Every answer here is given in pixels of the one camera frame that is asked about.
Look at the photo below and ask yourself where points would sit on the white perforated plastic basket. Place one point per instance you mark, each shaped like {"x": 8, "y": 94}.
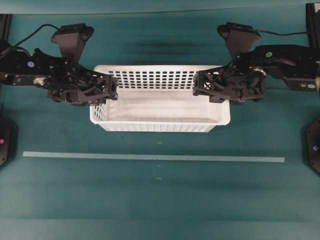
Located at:
{"x": 158, "y": 98}

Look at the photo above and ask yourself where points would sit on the black right frame post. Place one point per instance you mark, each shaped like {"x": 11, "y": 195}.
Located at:
{"x": 313, "y": 24}

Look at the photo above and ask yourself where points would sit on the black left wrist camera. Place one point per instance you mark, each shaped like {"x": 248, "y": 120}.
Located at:
{"x": 72, "y": 39}

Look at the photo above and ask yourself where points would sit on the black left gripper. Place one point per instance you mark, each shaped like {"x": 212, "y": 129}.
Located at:
{"x": 74, "y": 84}

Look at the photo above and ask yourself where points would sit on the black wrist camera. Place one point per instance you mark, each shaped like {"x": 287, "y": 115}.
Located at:
{"x": 238, "y": 38}
{"x": 72, "y": 39}

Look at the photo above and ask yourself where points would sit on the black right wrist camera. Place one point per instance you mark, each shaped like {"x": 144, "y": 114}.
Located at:
{"x": 238, "y": 38}

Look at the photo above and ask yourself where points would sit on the grey tape strip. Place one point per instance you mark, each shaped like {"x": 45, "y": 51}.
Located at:
{"x": 154, "y": 157}

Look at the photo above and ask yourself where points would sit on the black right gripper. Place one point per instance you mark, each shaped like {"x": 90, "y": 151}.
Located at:
{"x": 236, "y": 82}

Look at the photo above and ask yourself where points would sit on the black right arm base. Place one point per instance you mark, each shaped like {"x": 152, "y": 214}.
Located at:
{"x": 311, "y": 137}

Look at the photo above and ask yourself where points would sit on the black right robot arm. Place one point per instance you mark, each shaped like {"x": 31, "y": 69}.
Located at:
{"x": 298, "y": 66}

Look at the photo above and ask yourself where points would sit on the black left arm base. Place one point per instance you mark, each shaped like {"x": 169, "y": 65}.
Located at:
{"x": 8, "y": 140}

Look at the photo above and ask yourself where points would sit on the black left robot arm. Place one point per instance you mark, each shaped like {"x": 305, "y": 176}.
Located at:
{"x": 18, "y": 68}

